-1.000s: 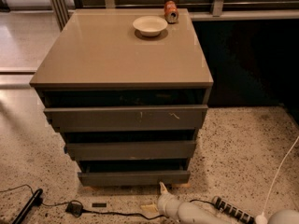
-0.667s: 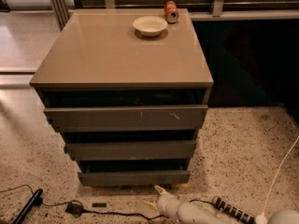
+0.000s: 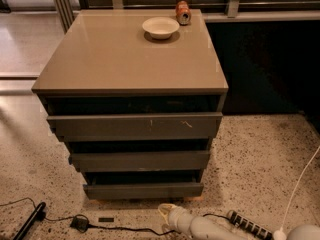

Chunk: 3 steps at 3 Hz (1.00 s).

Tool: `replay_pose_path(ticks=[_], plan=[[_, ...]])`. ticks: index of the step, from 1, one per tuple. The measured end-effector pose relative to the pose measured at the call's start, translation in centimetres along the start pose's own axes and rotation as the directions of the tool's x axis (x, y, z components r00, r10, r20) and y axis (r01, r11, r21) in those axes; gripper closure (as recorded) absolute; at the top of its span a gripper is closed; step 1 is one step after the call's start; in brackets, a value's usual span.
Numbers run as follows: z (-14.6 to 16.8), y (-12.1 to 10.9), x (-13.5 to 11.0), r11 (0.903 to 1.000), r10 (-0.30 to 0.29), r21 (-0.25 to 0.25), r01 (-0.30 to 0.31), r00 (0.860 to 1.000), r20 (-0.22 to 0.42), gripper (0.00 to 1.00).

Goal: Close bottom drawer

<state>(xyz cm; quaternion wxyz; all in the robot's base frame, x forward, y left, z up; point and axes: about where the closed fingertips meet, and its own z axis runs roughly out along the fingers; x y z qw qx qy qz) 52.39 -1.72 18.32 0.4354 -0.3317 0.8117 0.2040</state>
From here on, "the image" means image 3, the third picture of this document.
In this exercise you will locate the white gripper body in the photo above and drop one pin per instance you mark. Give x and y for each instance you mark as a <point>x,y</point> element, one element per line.
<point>175,218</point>

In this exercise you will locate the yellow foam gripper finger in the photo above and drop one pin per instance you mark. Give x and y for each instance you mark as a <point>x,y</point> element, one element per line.
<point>165,208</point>

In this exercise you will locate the grey bottom drawer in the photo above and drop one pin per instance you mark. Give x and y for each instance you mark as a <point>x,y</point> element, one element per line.
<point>142,185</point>

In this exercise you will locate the grey drawer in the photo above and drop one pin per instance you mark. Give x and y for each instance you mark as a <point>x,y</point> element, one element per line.
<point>139,161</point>
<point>142,185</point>
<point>122,127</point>

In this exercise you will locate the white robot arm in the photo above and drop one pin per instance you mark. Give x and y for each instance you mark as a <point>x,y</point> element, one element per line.
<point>201,228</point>

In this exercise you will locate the grey middle drawer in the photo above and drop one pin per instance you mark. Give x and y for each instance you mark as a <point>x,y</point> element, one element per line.
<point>139,161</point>

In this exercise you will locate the grey top drawer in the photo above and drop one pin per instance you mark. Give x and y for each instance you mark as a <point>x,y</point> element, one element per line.
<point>122,127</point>

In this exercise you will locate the black power strip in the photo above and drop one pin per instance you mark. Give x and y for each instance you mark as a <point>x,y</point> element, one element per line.
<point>249,226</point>

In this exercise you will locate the black power adapter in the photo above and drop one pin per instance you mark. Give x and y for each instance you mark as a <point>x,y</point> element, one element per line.
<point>80,223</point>

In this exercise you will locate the black stand foot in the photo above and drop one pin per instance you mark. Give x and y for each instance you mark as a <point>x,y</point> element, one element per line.
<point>37,215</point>

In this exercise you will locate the white bowl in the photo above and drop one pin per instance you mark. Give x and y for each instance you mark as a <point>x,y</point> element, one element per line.
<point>160,28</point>

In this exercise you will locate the orange soda can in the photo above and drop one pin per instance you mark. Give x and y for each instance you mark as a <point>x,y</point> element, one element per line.
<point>183,13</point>

